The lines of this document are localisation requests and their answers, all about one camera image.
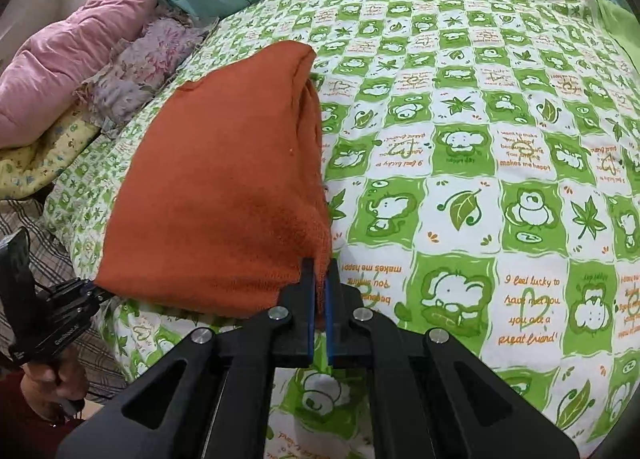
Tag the rust orange knit sweater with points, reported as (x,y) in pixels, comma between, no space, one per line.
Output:
(224,200)

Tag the red garment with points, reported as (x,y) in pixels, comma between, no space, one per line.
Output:
(24,434)

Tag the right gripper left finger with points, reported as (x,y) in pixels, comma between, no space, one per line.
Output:
(209,397)

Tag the lime green sheet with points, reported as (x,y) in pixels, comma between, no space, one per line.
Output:
(622,25)

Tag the person's left hand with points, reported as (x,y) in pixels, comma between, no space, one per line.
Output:
(45,387)

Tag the purple floral ruffled pillow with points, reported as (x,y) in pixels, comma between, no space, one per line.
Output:
(137,71)

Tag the yellow floral pillow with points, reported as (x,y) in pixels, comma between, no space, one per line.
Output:
(28,169)

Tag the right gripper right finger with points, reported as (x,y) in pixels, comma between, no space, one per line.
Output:
(429,396)

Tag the pink quilted blanket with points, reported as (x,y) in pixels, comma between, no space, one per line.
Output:
(38,84)

